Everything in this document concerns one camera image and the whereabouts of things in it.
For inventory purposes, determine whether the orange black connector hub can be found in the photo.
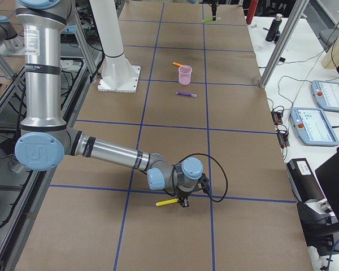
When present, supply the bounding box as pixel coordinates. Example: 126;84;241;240
271;111;283;125

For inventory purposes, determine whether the black monitor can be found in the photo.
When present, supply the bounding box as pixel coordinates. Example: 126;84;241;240
315;150;339;219

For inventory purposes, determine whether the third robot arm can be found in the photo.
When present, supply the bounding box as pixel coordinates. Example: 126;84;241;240
0;15;24;52

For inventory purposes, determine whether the red bottle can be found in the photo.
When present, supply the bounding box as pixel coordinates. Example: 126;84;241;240
246;0;258;25

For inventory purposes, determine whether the camera cable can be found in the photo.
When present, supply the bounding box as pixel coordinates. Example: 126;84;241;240
170;153;228;203

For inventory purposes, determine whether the yellow marker pen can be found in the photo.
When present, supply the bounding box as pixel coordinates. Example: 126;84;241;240
155;198;179;207

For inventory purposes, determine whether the black box with label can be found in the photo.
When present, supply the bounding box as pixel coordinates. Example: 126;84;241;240
286;158;325;203

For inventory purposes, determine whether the black water bottle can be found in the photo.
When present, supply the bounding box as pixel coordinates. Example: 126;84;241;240
265;14;283;42

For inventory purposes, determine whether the green marker pen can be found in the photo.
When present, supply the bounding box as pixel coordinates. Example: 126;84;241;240
202;17;221;23

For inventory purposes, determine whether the far teach pendant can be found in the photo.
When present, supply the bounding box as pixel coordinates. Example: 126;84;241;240
311;80;339;112

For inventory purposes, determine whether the aluminium frame post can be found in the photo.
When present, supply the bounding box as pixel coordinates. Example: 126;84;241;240
258;0;309;89

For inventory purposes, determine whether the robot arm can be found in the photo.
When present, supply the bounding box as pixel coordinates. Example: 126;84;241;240
15;1;209;207
187;0;220;23

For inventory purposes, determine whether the teach pendant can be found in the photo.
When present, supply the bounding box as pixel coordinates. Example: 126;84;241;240
290;107;339;147
311;80;339;112

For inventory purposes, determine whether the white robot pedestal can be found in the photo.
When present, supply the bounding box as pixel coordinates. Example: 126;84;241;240
90;0;141;93

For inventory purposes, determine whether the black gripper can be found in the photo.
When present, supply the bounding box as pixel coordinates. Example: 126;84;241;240
177;191;191;207
208;0;219;21

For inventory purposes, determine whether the near teach pendant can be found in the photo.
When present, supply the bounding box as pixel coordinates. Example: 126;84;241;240
290;107;339;147

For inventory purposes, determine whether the purple marker pen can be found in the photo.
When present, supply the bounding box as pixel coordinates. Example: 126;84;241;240
176;91;197;98

